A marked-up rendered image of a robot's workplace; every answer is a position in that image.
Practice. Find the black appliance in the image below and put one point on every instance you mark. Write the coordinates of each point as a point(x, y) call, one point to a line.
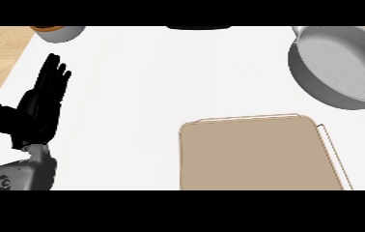
point(198, 27)

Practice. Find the tan tray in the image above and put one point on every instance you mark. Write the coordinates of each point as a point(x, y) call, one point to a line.
point(259, 153)

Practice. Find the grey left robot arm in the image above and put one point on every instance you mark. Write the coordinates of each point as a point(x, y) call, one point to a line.
point(30, 173)

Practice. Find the grey metal pot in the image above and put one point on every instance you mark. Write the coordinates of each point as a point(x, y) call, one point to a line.
point(333, 68)

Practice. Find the grey bowl with orange rim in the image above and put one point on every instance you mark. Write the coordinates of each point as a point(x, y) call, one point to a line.
point(59, 33)

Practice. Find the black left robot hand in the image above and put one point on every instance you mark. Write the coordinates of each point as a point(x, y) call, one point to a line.
point(43, 94)

